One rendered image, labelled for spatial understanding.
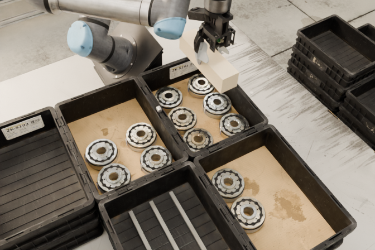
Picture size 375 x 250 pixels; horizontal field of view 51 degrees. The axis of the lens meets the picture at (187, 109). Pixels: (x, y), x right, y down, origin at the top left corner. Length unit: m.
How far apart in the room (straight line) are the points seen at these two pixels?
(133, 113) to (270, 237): 0.63
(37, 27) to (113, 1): 2.25
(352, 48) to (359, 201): 1.11
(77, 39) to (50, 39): 1.64
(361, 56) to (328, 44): 0.19
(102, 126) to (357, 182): 0.93
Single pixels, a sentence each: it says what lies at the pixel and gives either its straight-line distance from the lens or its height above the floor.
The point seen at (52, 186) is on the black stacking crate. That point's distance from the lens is 1.32.
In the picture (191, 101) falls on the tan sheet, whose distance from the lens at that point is 1.47.
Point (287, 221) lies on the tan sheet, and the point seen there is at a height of 0.83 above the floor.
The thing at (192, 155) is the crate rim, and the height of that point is 0.93.
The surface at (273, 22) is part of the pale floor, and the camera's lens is 3.28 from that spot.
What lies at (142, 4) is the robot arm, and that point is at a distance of 1.02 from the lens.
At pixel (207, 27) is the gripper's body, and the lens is 1.15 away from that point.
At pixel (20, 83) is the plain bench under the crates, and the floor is 0.70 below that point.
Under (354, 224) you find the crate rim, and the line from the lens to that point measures 1.20.
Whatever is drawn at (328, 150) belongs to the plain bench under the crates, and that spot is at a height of 0.70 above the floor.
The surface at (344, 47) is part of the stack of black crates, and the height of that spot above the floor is 0.49.
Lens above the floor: 1.94
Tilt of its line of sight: 50 degrees down
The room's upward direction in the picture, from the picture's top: 3 degrees clockwise
